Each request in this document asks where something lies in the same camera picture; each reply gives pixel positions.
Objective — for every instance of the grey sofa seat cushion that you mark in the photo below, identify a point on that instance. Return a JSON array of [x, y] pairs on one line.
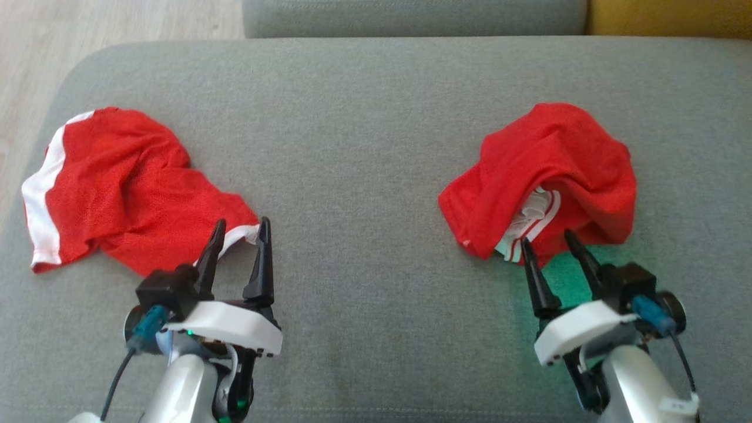
[[364, 176]]

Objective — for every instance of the grey sofa back cushion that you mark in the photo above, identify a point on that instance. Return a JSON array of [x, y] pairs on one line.
[[411, 16]]

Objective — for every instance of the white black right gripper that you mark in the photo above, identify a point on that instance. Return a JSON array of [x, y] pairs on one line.
[[578, 329]]

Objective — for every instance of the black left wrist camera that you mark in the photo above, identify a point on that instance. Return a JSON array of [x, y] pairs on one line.
[[167, 291]]

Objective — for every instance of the red t-shirt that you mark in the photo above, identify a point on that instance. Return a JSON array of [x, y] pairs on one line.
[[558, 158]]

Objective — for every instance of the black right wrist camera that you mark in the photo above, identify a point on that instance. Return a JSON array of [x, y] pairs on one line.
[[631, 282]]

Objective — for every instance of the yellow pillow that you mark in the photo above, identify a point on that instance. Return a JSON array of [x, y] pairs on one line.
[[670, 16]]

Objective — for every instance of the red mesh shorts white stripe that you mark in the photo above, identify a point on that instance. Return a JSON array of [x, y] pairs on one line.
[[123, 194]]

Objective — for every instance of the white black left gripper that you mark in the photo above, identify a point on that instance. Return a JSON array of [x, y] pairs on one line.
[[235, 326]]

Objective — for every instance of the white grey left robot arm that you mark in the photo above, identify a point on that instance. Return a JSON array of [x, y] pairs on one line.
[[182, 390]]

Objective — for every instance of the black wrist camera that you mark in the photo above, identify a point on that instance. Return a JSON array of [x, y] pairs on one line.
[[167, 291], [631, 282]]

